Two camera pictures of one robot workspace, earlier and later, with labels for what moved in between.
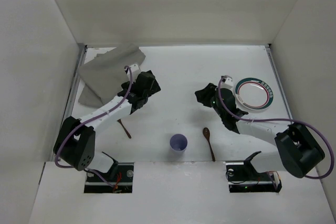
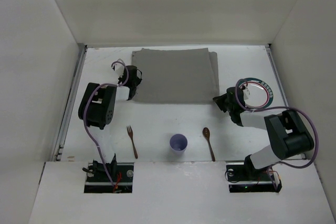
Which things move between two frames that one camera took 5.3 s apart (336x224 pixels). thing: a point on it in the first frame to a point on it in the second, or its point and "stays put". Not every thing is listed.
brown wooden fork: (124, 129) to (130, 132)
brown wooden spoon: (206, 133) stays put
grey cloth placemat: (103, 75) to (190, 75)
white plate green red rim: (254, 94) stays put
